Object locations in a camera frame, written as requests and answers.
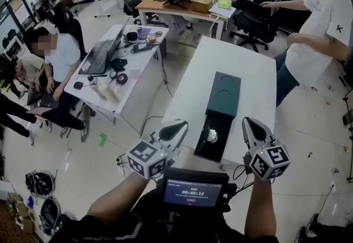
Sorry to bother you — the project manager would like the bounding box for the small cardboard box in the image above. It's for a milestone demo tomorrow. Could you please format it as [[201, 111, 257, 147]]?
[[191, 0, 215, 14]]

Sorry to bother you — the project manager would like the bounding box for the black office chair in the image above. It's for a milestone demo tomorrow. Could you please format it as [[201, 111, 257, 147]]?
[[52, 1, 87, 61], [229, 0, 284, 54]]

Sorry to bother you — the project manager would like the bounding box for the purple notebook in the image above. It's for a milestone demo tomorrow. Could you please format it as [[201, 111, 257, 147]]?
[[137, 27, 153, 41]]

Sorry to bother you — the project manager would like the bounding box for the black open laptop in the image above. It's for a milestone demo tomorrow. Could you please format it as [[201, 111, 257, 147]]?
[[78, 17, 131, 76]]

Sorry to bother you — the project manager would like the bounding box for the cream thermos flask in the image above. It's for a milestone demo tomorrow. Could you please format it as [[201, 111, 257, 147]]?
[[97, 82, 121, 105]]

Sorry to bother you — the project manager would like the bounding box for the helmet with cables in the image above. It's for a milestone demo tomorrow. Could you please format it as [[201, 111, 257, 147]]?
[[38, 197, 63, 236], [24, 171, 56, 199]]

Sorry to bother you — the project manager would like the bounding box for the person's right forearm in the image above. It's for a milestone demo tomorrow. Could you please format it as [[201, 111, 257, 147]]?
[[243, 175, 279, 237]]

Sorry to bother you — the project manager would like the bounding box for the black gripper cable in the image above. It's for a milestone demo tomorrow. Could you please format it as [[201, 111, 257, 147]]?
[[232, 164, 255, 192]]

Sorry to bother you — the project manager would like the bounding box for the black tape roll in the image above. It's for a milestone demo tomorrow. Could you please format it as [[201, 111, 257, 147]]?
[[115, 72, 129, 86]]

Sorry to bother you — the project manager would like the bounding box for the black chest-mounted screen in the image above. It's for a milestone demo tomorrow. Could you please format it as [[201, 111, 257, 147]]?
[[161, 166, 230, 214]]

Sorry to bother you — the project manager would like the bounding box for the black floor cable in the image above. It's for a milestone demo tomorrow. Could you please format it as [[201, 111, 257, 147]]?
[[140, 115, 165, 138]]

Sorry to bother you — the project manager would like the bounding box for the large cardboard box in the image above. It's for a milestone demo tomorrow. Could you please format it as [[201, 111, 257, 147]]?
[[177, 30, 202, 58]]

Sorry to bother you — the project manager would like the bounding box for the white flat box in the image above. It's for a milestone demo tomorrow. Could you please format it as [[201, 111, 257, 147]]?
[[208, 3, 237, 19]]

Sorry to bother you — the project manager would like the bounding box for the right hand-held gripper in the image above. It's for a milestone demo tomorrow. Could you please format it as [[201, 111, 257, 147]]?
[[242, 117, 292, 182]]

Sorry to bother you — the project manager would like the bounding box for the wooden top desk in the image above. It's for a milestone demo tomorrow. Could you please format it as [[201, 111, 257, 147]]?
[[135, 0, 237, 41]]

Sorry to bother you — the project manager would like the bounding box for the clear water bottle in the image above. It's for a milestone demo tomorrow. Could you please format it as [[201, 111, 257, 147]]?
[[87, 74, 108, 101]]

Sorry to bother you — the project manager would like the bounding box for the white table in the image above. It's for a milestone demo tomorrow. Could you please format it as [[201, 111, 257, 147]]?
[[161, 36, 277, 171]]

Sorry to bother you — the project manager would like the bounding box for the black handheld device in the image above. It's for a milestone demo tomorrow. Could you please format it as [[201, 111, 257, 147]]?
[[131, 42, 154, 54]]

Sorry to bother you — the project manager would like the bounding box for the person's left forearm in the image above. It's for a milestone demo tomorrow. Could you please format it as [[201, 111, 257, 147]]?
[[86, 172, 147, 224]]

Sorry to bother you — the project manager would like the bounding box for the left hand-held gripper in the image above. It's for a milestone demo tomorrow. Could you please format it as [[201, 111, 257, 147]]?
[[126, 119, 189, 181]]

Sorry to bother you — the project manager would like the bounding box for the black pouch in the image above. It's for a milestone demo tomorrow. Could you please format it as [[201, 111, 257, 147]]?
[[110, 57, 129, 72]]

